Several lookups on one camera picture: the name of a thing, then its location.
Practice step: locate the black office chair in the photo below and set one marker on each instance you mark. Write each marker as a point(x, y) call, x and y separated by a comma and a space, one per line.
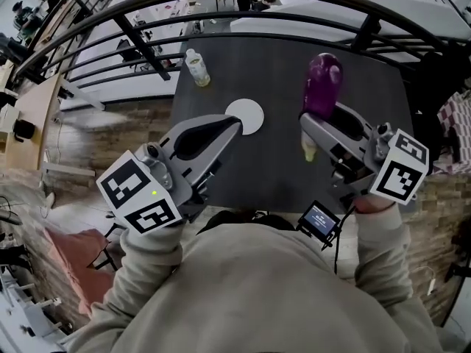
point(129, 53)

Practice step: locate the maroon checkered cloth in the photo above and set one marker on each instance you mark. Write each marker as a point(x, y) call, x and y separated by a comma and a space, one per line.
point(458, 123)

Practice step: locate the person's left forearm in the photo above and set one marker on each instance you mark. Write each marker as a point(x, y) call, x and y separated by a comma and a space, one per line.
point(147, 259)

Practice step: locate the white round plate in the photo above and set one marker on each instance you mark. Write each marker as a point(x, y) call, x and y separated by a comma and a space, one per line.
point(248, 114)

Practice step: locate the person's right forearm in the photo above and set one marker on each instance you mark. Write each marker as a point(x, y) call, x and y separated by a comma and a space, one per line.
point(382, 248)

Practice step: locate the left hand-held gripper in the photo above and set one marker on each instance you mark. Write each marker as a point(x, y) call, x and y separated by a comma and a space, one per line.
point(136, 193)

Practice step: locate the black metal railing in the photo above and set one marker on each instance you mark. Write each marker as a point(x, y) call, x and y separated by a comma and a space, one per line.
point(140, 44)

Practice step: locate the dark grey table top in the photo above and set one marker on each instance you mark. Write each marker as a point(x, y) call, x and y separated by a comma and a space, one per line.
point(265, 68)

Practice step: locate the white power strip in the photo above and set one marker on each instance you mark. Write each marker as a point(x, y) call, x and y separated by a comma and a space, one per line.
point(430, 283)

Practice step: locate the person's beige sweatshirt torso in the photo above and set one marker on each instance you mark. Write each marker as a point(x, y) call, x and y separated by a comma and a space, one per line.
point(257, 289)

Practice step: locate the white wooden rack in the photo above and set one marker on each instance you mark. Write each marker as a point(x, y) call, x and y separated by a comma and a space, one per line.
point(25, 314)

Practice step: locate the red fabric chair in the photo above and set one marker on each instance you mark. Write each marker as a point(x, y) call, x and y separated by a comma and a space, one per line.
point(81, 263)

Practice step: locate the black box on desk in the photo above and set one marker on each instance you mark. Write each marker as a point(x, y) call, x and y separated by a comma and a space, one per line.
point(24, 130)

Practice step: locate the small black screen device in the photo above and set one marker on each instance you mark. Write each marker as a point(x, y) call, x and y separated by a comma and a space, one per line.
point(319, 221)

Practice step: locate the purple eggplant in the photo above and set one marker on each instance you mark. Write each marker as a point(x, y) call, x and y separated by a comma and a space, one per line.
point(322, 83)

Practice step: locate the clear drink bottle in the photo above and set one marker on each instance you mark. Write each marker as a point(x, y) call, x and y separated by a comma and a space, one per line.
point(197, 68)

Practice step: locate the light wooden desk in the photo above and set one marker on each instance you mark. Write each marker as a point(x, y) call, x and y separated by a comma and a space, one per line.
point(33, 116)

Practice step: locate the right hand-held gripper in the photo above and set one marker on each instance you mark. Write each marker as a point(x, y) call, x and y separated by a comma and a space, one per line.
point(397, 167)

